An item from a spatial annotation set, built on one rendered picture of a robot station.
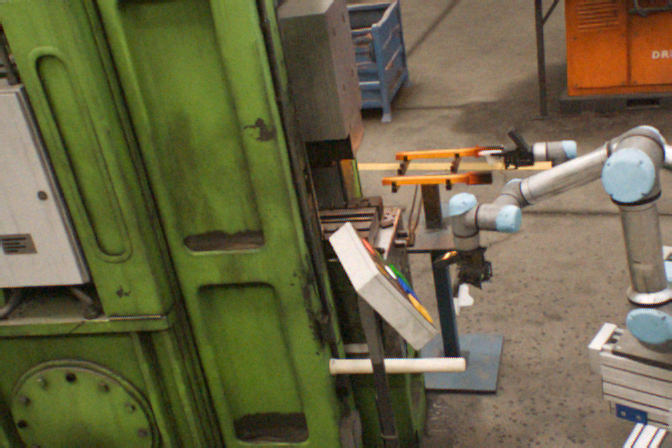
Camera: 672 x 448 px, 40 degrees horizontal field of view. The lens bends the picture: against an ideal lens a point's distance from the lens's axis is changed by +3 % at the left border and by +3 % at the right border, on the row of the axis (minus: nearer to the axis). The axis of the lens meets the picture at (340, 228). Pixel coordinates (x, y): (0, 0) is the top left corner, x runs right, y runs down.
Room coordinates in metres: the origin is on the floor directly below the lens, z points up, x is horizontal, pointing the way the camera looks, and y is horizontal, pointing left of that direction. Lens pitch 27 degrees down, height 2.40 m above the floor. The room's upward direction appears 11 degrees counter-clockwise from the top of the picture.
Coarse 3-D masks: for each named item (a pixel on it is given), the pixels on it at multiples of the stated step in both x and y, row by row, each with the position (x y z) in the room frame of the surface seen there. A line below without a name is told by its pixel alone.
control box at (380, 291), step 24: (336, 240) 2.35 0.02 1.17; (360, 240) 2.28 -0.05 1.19; (360, 264) 2.16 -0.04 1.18; (384, 264) 2.30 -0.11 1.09; (360, 288) 2.06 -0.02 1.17; (384, 288) 2.07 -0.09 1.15; (384, 312) 2.07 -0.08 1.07; (408, 312) 2.08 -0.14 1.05; (408, 336) 2.08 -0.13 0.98; (432, 336) 2.09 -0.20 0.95
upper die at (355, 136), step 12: (360, 120) 2.87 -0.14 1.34; (360, 132) 2.84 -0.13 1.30; (312, 144) 2.74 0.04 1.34; (324, 144) 2.72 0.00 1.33; (336, 144) 2.71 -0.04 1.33; (348, 144) 2.70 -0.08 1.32; (312, 156) 2.74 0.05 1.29; (324, 156) 2.73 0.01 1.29; (336, 156) 2.72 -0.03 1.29; (348, 156) 2.70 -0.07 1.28
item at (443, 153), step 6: (438, 150) 3.34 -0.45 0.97; (444, 150) 3.33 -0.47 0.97; (450, 150) 3.32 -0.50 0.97; (456, 150) 3.31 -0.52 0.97; (462, 150) 3.30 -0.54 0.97; (468, 150) 3.29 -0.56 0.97; (474, 150) 3.28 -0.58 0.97; (480, 150) 3.27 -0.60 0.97; (396, 156) 3.38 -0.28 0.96; (402, 156) 3.37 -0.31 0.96; (408, 156) 3.36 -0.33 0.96; (414, 156) 3.36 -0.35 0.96; (420, 156) 3.35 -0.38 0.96; (426, 156) 3.34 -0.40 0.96; (432, 156) 3.33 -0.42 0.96; (438, 156) 3.32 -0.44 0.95; (444, 156) 3.31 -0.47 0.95; (450, 156) 3.31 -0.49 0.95
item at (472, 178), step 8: (416, 176) 3.14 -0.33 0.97; (424, 176) 3.12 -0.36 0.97; (432, 176) 3.11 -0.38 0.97; (440, 176) 3.10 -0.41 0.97; (448, 176) 3.08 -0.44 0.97; (456, 176) 3.07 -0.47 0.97; (464, 176) 3.05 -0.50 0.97; (472, 176) 3.04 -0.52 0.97; (480, 176) 3.03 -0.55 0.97; (488, 176) 3.02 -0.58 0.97; (384, 184) 3.16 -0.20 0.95; (400, 184) 3.14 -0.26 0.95; (408, 184) 3.12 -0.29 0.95; (472, 184) 3.04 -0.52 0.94; (480, 184) 3.03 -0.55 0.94; (488, 184) 3.02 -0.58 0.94
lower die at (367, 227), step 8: (360, 208) 2.90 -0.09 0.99; (368, 208) 2.89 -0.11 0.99; (376, 216) 2.87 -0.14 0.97; (328, 224) 2.83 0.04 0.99; (336, 224) 2.82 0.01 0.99; (352, 224) 2.79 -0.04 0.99; (360, 224) 2.78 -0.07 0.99; (368, 224) 2.77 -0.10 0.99; (376, 224) 2.85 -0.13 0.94; (328, 232) 2.78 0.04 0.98; (360, 232) 2.74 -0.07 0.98; (368, 232) 2.73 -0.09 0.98; (376, 232) 2.83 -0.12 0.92; (328, 240) 2.74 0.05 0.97; (368, 240) 2.70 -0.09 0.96; (328, 248) 2.74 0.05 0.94
